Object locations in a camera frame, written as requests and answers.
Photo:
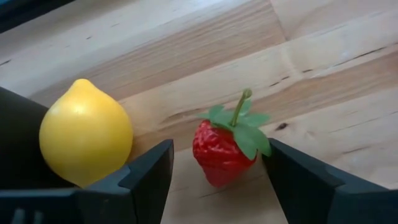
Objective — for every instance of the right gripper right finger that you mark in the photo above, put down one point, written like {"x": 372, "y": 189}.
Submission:
{"x": 304, "y": 193}

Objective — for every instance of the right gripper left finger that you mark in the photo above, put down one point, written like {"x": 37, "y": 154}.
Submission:
{"x": 140, "y": 186}

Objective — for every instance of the yellow plastic lemon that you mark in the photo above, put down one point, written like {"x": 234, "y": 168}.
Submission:
{"x": 87, "y": 133}

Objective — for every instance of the red plastic strawberry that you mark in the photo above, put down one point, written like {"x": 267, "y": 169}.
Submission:
{"x": 217, "y": 155}

